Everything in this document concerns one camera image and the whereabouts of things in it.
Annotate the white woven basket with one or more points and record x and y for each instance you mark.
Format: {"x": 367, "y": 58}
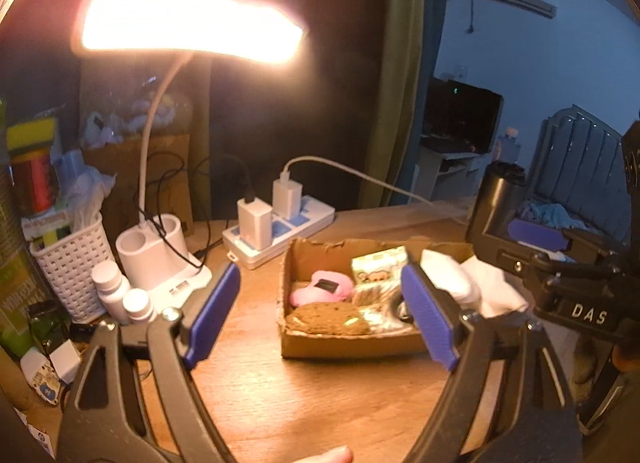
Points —
{"x": 70, "y": 268}

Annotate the brown cardboard carton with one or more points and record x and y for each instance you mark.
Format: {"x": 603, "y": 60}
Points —
{"x": 120, "y": 168}

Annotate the pink snack packet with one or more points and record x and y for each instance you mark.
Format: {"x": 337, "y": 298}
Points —
{"x": 305, "y": 295}

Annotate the white cloth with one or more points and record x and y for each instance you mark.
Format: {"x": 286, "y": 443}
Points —
{"x": 495, "y": 293}

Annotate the cardboard box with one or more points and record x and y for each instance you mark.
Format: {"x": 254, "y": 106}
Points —
{"x": 350, "y": 345}

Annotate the green package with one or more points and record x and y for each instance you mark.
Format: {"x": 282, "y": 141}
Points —
{"x": 15, "y": 268}

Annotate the grey padded headboard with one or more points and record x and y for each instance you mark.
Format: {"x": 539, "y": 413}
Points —
{"x": 575, "y": 163}

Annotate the white desk lamp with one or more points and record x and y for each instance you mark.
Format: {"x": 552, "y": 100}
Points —
{"x": 150, "y": 253}

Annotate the white plastic bag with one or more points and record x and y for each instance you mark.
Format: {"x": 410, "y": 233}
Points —
{"x": 85, "y": 188}

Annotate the clear water bottle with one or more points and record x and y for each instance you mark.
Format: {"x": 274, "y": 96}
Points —
{"x": 507, "y": 148}

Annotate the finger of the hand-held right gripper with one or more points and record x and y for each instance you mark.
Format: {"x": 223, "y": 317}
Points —
{"x": 537, "y": 235}

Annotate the black television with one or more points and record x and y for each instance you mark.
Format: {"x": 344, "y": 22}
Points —
{"x": 465, "y": 113}

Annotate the steel tumbler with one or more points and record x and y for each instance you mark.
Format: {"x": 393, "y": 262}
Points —
{"x": 487, "y": 208}

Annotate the green curtain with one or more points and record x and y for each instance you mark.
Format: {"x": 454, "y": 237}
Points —
{"x": 395, "y": 93}

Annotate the clear plastic bag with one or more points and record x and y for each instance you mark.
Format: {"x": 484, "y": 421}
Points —
{"x": 135, "y": 115}

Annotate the clear snack packet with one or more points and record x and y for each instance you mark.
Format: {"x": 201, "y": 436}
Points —
{"x": 382, "y": 318}

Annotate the person's left hand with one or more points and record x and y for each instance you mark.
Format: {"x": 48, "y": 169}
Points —
{"x": 325, "y": 455}

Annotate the white pill bottle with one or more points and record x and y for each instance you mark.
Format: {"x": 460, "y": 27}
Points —
{"x": 107, "y": 288}
{"x": 137, "y": 305}

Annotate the white power strip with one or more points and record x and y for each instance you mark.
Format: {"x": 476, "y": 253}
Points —
{"x": 300, "y": 218}

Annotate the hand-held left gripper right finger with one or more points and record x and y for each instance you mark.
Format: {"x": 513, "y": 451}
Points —
{"x": 430, "y": 323}

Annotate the white television stand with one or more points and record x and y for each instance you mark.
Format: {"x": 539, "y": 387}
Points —
{"x": 450, "y": 173}

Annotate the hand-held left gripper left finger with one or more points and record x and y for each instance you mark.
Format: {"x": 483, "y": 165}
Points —
{"x": 212, "y": 313}

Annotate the yellow-white snack packet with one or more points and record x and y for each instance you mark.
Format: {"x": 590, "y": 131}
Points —
{"x": 375, "y": 268}

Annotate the person's right hand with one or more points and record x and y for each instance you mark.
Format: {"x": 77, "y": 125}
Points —
{"x": 628, "y": 360}

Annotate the white patterned small case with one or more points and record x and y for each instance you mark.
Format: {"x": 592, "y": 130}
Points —
{"x": 45, "y": 375}

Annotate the blue bed cloth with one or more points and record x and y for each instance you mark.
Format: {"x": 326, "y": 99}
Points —
{"x": 545, "y": 213}

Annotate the red jar with yellow lid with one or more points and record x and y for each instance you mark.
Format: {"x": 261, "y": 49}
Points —
{"x": 32, "y": 183}

